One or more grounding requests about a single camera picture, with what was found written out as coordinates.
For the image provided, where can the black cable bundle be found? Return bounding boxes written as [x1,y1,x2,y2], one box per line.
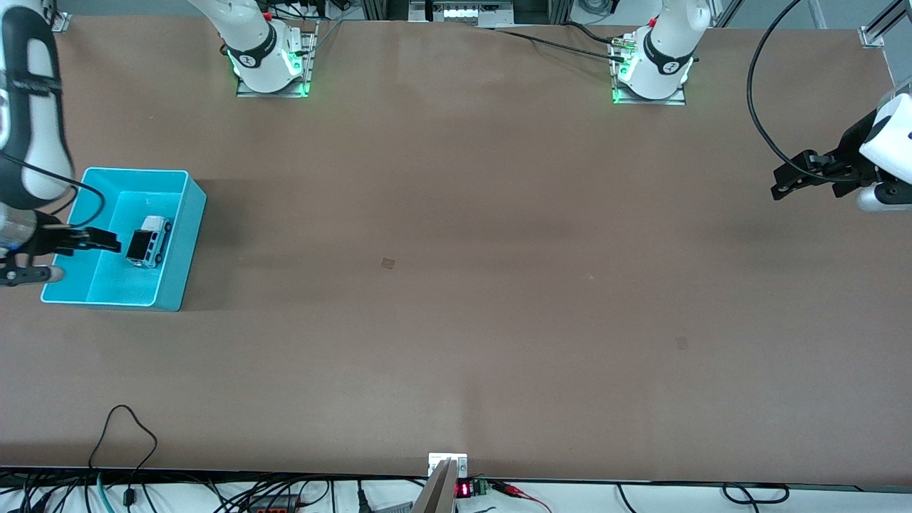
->
[0,470,428,513]

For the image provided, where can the black looped cable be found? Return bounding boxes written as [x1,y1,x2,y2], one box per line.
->
[88,405,158,508]

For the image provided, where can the white jeep toy black roof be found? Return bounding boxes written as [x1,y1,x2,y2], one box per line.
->
[125,216,174,269]

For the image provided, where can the red clip wire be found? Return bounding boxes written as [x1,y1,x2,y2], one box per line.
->
[488,481,554,513]

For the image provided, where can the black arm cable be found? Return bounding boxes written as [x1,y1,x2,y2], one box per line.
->
[746,0,864,183]
[0,153,106,230]

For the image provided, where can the camera mount bracket grey bar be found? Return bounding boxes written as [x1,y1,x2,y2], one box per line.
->
[412,453,469,513]

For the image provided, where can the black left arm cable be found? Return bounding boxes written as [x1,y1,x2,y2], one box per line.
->
[746,0,864,183]

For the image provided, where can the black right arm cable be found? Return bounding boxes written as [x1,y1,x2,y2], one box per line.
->
[0,153,106,230]

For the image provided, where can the turquoise plastic bin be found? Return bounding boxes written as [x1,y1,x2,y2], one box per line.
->
[41,167,207,312]

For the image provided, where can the black floor cable loop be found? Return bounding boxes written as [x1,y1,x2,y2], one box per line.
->
[616,483,791,508]

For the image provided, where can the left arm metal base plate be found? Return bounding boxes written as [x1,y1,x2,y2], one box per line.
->
[609,32,687,106]

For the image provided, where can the black cable across table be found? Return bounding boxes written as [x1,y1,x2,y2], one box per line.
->
[563,21,622,46]
[492,27,629,63]

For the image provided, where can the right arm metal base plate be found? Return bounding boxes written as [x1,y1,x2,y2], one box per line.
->
[235,20,318,98]

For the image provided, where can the silver device with lights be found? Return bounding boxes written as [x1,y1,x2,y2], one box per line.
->
[410,0,514,26]

